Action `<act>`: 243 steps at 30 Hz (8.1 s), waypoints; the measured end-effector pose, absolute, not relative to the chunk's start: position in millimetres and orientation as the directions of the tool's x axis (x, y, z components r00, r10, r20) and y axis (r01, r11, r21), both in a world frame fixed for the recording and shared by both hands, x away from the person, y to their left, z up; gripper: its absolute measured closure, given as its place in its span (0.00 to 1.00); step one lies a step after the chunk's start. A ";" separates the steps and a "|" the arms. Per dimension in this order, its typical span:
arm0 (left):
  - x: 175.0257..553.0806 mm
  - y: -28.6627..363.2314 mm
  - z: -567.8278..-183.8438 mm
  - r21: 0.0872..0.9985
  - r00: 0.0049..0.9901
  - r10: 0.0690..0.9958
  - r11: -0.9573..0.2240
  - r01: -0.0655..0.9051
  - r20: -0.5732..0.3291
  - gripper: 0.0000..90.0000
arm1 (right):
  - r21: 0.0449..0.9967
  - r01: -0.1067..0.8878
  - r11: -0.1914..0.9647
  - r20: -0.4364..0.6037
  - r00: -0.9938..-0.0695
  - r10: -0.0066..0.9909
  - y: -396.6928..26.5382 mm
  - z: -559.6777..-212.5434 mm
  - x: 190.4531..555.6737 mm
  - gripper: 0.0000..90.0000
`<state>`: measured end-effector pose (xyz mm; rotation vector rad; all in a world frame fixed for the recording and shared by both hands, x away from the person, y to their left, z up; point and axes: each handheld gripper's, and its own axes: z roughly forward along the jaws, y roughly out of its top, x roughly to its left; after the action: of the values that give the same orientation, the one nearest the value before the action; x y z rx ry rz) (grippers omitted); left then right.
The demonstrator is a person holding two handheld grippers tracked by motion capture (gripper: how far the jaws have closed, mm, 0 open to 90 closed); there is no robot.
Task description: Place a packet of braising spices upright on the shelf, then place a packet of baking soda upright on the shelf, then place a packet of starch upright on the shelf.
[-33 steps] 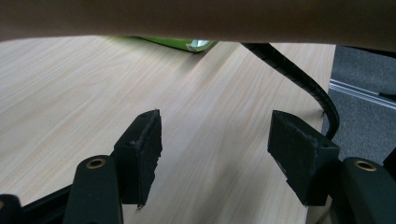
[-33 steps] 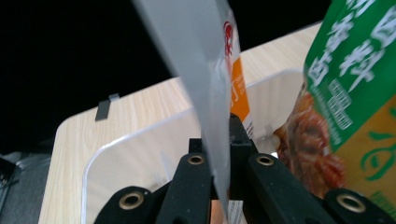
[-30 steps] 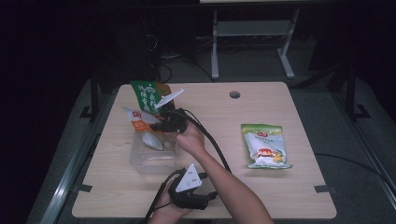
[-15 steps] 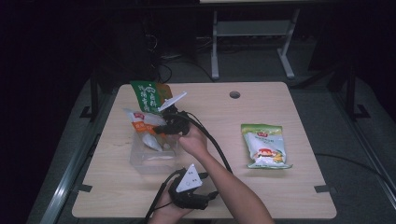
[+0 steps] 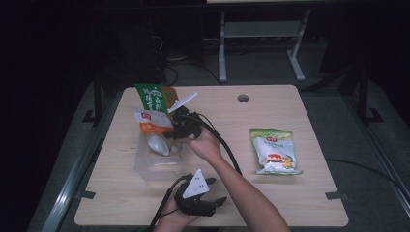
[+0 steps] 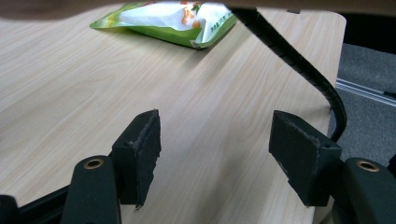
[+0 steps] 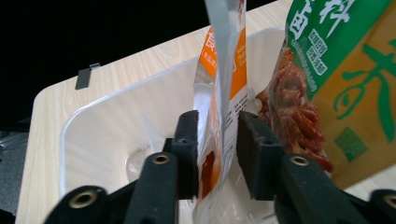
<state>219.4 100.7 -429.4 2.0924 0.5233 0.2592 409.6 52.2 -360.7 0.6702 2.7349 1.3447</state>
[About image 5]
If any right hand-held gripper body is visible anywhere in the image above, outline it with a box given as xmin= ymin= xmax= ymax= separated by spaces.
xmin=166 ymin=91 xmax=203 ymax=140

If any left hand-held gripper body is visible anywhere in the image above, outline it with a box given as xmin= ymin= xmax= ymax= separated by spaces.
xmin=174 ymin=169 xmax=218 ymax=218

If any white and orange packet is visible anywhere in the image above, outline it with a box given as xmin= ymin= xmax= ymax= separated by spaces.
xmin=131 ymin=106 xmax=175 ymax=158

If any clear plastic container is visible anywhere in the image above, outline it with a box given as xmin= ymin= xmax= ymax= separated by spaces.
xmin=132 ymin=128 xmax=186 ymax=182

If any green and red seasoning packet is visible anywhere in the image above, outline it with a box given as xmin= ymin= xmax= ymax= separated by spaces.
xmin=133 ymin=83 xmax=180 ymax=114

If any white and green packet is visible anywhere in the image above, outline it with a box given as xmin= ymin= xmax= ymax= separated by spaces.
xmin=249 ymin=128 xmax=305 ymax=176

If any person's right hand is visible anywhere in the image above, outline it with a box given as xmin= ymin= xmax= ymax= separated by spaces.
xmin=178 ymin=126 xmax=224 ymax=162

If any person's left hand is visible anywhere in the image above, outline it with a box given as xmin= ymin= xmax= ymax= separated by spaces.
xmin=152 ymin=195 xmax=201 ymax=232

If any black metal stand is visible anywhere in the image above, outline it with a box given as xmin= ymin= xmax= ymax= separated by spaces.
xmin=357 ymin=68 xmax=385 ymax=126
xmin=81 ymin=79 xmax=104 ymax=126

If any dark tape strip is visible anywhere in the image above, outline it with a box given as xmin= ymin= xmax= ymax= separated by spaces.
xmin=79 ymin=189 xmax=97 ymax=200
xmin=324 ymin=190 xmax=350 ymax=201

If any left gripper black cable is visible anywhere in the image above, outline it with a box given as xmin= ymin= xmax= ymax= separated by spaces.
xmin=147 ymin=173 xmax=195 ymax=232

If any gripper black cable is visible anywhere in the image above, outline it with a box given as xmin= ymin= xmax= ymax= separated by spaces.
xmin=147 ymin=173 xmax=195 ymax=232
xmin=192 ymin=112 xmax=244 ymax=177

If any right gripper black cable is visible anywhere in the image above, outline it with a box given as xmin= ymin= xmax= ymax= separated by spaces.
xmin=192 ymin=112 xmax=244 ymax=177

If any tangle of dark cables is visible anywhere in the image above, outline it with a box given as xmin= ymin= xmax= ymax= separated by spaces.
xmin=150 ymin=34 xmax=223 ymax=87

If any white metal desk frame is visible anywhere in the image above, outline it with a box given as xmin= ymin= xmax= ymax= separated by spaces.
xmin=206 ymin=0 xmax=311 ymax=83

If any black floor cable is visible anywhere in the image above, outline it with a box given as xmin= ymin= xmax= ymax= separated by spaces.
xmin=326 ymin=158 xmax=410 ymax=196

